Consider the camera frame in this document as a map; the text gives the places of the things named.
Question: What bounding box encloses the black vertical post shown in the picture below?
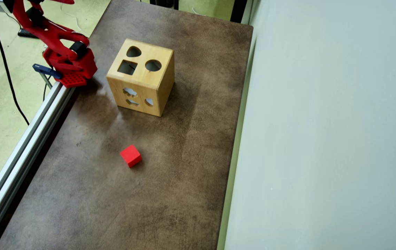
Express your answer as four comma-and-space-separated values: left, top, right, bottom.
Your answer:
230, 0, 248, 24

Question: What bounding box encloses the black furniture base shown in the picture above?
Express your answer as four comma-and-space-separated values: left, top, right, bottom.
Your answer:
149, 0, 180, 10

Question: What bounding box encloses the thick black camera cable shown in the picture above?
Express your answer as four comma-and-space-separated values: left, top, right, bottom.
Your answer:
0, 0, 30, 126

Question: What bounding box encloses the red cube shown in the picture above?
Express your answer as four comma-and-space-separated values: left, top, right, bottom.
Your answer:
120, 144, 142, 168

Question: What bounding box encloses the blue clamp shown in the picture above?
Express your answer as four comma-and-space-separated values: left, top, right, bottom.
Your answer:
32, 64, 63, 89

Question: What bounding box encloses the wooden shape sorter box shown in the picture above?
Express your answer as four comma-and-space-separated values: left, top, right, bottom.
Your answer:
106, 38, 175, 117

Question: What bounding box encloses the black power adapter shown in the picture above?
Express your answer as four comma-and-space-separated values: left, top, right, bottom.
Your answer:
17, 28, 39, 39

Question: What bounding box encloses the aluminium profile rail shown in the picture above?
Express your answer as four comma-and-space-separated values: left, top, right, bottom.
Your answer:
0, 82, 77, 250

